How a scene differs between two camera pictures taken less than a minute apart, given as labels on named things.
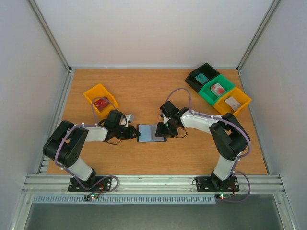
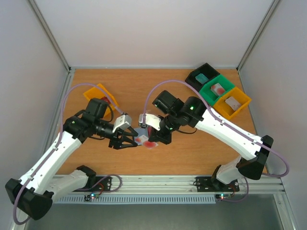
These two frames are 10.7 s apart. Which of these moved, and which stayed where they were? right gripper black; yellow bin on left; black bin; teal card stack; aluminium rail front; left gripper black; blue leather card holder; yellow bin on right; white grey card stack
Moved: blue leather card holder; left gripper black; right gripper black
Stayed: yellow bin on right; yellow bin on left; black bin; aluminium rail front; white grey card stack; teal card stack
